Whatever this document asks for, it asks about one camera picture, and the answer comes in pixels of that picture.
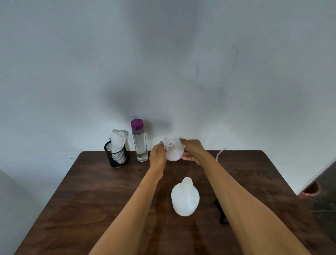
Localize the black object on table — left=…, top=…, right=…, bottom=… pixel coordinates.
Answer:
left=214, top=199, right=229, bottom=225

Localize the white plastic jug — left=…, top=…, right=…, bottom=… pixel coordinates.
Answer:
left=171, top=177, right=200, bottom=217

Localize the person's left hand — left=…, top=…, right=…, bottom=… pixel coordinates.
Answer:
left=149, top=141, right=167, bottom=174

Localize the person's right hand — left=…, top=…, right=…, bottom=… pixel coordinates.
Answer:
left=179, top=138, right=208, bottom=166

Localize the person's right forearm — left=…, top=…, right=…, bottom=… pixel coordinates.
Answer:
left=195, top=151, right=311, bottom=255

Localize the clear bottle with purple cap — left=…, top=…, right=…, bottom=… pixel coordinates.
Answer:
left=131, top=119, right=149, bottom=162

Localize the black mesh cup holder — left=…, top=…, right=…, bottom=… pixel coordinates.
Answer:
left=104, top=140, right=129, bottom=168

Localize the person's left forearm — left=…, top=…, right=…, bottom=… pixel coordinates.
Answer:
left=89, top=168, right=164, bottom=255

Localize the white plastic funnel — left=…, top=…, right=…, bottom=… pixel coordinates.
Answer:
left=163, top=136, right=185, bottom=162

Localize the white folded cloth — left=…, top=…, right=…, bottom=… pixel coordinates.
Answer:
left=111, top=129, right=128, bottom=165

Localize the terracotta pot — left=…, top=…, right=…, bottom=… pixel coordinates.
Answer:
left=299, top=181, right=321, bottom=198

